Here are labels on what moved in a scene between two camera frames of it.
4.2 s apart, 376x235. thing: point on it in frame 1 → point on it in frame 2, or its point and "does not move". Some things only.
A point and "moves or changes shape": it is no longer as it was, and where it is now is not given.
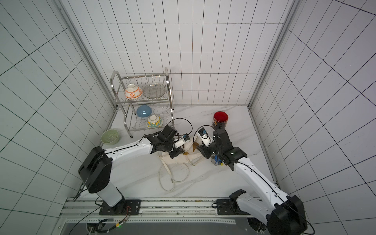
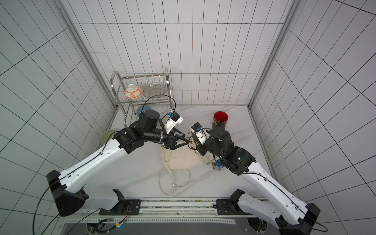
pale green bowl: [109, 136] does not move
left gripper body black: [175, 152] → [166, 138]
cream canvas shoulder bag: [190, 155] moves or changes shape
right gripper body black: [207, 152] does not move
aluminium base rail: [153, 211] does not move
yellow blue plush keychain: [217, 161] moves or changes shape
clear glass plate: [153, 90] does not move
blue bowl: [144, 111] does not move
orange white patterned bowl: [132, 92] does not move
